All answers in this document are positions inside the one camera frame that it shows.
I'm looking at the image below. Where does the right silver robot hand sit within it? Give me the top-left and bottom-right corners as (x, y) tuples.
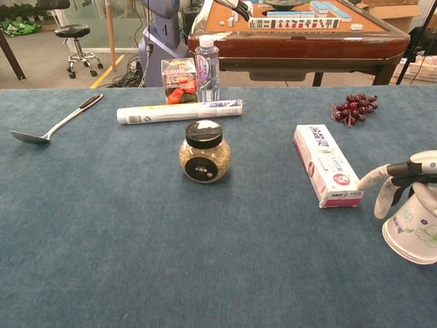
(357, 150), (437, 219)

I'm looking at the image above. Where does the white floral paper cup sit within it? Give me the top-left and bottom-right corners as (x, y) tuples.
(381, 194), (437, 266)

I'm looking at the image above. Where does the white pink toothpaste box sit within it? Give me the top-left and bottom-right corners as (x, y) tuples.
(292, 124), (366, 209)

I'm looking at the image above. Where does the brown cardboard box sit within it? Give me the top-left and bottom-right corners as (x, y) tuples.
(354, 0), (424, 33)

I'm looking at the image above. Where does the glass jar black lid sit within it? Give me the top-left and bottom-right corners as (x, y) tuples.
(178, 120), (233, 185)

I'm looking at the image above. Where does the black silver background robot hand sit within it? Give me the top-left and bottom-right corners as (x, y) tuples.
(214, 0), (255, 22)

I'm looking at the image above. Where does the dark red grape bunch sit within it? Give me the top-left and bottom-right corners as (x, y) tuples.
(329, 92), (379, 128)

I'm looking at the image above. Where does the white plastic crate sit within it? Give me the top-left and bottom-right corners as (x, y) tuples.
(392, 56), (437, 83)

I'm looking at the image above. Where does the black tripod stand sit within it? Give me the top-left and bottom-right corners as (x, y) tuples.
(395, 0), (437, 85)

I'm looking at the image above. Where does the brown mahjong table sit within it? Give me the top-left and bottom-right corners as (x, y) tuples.
(188, 0), (411, 87)

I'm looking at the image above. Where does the mahjong tile row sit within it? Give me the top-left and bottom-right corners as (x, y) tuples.
(248, 17), (341, 30)

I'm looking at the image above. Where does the clear water bottle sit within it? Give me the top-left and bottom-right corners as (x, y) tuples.
(194, 34), (221, 103)

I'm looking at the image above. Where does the white plastic wrap roll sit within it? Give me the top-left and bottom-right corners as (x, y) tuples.
(116, 98), (244, 126)

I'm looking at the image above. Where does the wooden pole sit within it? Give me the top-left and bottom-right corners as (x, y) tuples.
(104, 0), (117, 72)

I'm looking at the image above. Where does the black rolling stool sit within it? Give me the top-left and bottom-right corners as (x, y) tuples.
(54, 24), (104, 79)

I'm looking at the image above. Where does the green bag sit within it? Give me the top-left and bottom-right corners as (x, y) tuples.
(0, 19), (42, 38)

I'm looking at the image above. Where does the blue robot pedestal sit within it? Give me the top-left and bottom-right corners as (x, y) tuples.
(138, 0), (190, 88)

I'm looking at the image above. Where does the black floor cable bundle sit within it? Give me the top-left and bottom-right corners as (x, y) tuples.
(98, 56), (147, 89)

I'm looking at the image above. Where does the steel ladle black handle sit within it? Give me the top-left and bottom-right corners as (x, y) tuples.
(9, 93), (104, 145)

